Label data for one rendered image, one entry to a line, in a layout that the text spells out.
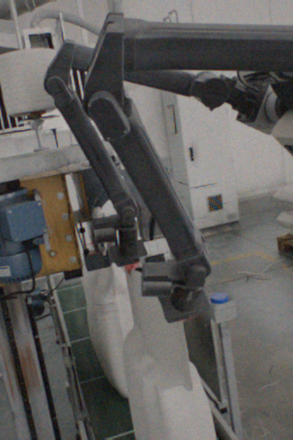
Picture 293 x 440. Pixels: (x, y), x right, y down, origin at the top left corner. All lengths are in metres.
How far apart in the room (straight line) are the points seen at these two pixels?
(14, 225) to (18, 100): 0.32
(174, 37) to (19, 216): 0.73
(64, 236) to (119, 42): 0.98
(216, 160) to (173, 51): 4.74
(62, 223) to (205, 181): 3.92
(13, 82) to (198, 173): 4.14
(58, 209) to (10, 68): 0.46
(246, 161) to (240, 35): 5.56
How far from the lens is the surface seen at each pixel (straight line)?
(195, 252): 0.88
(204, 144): 5.32
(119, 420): 1.96
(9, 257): 1.34
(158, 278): 0.94
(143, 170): 0.76
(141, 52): 0.66
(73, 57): 1.19
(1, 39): 3.93
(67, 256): 1.56
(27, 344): 1.71
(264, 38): 0.69
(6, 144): 4.22
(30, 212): 1.27
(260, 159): 6.31
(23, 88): 1.31
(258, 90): 1.29
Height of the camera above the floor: 1.49
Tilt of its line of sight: 13 degrees down
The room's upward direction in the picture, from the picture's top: 9 degrees counter-clockwise
